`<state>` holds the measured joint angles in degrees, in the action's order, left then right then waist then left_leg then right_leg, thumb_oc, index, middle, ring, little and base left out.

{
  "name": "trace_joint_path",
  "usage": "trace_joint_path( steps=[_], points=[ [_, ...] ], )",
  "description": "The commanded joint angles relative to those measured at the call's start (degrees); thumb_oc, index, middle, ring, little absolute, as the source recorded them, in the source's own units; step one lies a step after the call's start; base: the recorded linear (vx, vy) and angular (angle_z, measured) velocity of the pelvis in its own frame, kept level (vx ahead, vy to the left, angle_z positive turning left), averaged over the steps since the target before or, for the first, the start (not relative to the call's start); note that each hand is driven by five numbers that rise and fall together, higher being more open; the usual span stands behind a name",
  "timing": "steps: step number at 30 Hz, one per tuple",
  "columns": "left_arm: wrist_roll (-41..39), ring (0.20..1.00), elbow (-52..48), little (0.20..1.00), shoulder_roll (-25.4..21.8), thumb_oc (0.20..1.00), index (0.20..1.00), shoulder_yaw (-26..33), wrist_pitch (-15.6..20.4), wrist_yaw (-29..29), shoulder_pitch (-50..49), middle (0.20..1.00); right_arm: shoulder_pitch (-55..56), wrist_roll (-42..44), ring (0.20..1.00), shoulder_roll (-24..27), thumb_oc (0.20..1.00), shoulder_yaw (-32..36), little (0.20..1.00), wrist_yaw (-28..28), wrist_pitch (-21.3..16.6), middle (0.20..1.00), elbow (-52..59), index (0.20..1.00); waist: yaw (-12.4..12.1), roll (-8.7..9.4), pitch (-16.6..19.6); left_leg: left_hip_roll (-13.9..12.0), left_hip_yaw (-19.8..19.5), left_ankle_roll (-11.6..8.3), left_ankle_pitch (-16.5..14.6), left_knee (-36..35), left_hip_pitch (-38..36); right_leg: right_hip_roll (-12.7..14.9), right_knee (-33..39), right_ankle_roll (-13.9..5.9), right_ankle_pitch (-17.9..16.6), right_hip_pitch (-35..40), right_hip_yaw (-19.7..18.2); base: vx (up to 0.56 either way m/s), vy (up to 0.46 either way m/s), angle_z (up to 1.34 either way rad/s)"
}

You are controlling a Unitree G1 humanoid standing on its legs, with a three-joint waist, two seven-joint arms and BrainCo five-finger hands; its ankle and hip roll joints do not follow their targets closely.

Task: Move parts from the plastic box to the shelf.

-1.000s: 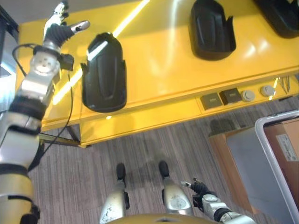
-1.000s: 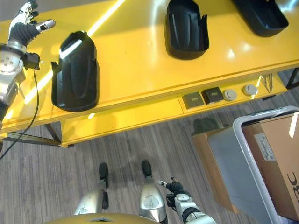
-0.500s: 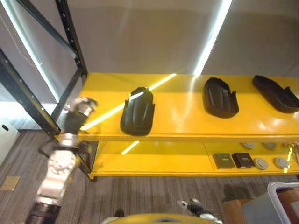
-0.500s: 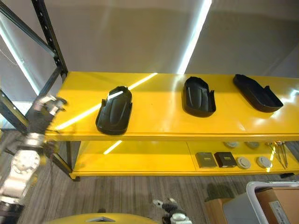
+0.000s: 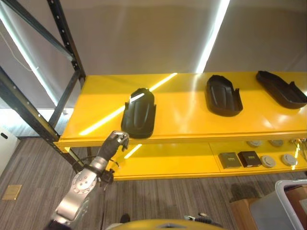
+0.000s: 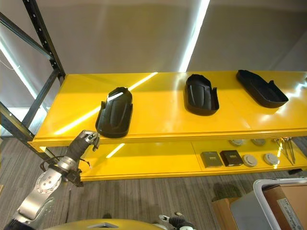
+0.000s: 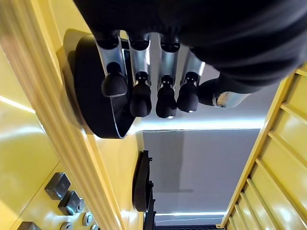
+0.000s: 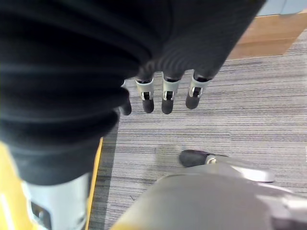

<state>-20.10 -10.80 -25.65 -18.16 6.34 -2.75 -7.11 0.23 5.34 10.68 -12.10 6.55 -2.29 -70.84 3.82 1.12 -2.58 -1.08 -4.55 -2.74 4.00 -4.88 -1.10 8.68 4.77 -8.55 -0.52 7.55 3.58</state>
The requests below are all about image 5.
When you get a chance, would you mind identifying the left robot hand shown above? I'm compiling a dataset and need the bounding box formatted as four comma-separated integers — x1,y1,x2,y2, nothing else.
97,130,130,161

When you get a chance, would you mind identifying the black sole-shaped part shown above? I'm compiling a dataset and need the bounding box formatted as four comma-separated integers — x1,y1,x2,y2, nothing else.
255,70,307,110
120,88,157,139
205,74,244,117

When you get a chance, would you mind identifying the yellow shelf board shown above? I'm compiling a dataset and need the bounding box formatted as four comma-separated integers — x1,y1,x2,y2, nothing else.
105,138,307,181
59,71,307,147

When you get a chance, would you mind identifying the grey square box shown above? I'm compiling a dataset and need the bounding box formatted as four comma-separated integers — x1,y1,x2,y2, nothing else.
218,152,242,170

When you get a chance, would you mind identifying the dark brown square box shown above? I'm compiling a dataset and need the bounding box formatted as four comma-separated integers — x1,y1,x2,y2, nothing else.
237,150,262,168

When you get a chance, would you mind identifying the translucent plastic box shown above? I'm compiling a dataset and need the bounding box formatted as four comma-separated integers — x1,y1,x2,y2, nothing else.
249,179,307,230

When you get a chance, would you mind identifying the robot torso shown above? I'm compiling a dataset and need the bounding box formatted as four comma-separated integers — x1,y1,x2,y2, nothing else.
105,218,227,230

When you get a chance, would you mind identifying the white cabinet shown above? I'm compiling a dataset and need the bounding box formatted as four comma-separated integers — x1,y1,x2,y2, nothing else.
0,126,20,177

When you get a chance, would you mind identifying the brass floor plate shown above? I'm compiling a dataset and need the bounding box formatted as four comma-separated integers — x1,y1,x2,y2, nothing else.
1,184,23,201

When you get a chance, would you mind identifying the brown wooden stand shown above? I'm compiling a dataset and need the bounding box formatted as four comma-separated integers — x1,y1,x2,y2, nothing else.
229,197,264,230

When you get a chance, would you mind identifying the black metal shelf frame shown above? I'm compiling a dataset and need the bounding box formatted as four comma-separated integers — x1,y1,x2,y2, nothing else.
0,0,92,173

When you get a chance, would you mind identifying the thin wall cable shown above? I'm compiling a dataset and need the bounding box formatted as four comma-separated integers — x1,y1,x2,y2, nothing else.
0,30,40,71

